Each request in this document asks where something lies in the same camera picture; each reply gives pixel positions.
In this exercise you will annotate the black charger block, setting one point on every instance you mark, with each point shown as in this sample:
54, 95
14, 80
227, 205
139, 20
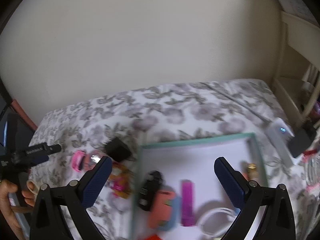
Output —
301, 141

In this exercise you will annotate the purple lighter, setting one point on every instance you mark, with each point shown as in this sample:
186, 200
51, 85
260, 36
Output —
187, 203

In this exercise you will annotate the coral toy phone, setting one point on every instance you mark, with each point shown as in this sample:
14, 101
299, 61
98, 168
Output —
164, 211

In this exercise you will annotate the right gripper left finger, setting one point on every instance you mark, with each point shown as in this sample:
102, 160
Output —
48, 221

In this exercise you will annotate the red stain remover bottle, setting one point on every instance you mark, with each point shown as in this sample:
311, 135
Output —
153, 237

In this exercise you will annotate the black power adapter cube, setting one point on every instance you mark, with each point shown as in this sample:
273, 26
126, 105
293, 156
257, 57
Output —
117, 150

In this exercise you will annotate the small gold bottle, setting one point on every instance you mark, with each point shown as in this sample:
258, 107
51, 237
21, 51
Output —
252, 172

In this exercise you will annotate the clear capsule with pink toy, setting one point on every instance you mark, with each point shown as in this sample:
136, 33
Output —
91, 159

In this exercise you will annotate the floral grey white bedspread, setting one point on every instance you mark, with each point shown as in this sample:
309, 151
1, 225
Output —
180, 111

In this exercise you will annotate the person's left hand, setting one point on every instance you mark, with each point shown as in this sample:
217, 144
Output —
8, 210

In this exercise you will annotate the cream wooden shelf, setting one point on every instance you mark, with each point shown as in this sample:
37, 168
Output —
296, 78

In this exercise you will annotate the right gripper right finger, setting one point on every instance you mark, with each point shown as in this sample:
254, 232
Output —
277, 221

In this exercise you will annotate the white power bank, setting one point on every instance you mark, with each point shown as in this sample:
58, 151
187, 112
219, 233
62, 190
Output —
279, 135

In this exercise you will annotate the grey watch band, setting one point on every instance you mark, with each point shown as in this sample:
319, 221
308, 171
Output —
214, 223

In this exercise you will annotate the white teal-rimmed box tray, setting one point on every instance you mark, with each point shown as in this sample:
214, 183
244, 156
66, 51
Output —
193, 160

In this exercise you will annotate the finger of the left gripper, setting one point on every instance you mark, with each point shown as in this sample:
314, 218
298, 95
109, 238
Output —
35, 155

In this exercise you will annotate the orange pink cartoon figure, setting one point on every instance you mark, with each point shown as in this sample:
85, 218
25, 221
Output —
119, 181

